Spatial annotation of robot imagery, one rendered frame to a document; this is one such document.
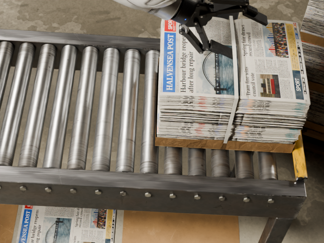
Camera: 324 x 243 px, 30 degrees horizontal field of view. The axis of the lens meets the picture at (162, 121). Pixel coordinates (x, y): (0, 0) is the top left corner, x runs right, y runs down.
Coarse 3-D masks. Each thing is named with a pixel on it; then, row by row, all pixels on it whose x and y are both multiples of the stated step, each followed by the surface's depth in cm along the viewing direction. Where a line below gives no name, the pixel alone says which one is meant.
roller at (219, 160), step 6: (216, 150) 166; (222, 150) 165; (228, 150) 167; (216, 156) 164; (222, 156) 164; (228, 156) 166; (216, 162) 163; (222, 162) 163; (228, 162) 164; (216, 168) 162; (222, 168) 162; (228, 168) 163; (216, 174) 161; (222, 174) 161; (228, 174) 162
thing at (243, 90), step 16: (224, 32) 161; (240, 32) 161; (240, 48) 157; (224, 64) 154; (240, 64) 154; (224, 80) 150; (240, 80) 150; (224, 96) 147; (240, 96) 148; (224, 112) 152; (240, 112) 151; (224, 128) 158
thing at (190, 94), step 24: (168, 24) 160; (216, 24) 162; (168, 48) 155; (192, 48) 156; (168, 72) 151; (192, 72) 151; (216, 72) 152; (168, 96) 147; (192, 96) 147; (216, 96) 147; (168, 120) 155; (192, 120) 155; (216, 120) 154
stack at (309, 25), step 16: (320, 0) 205; (304, 16) 213; (320, 16) 210; (320, 32) 215; (304, 48) 223; (320, 48) 220; (320, 64) 226; (320, 80) 232; (320, 96) 240; (320, 112) 246; (304, 128) 258; (304, 144) 265
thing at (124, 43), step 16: (0, 32) 187; (16, 32) 187; (32, 32) 188; (48, 32) 188; (16, 48) 188; (80, 48) 187; (96, 48) 187; (128, 48) 187; (144, 48) 187; (80, 64) 193; (144, 64) 192
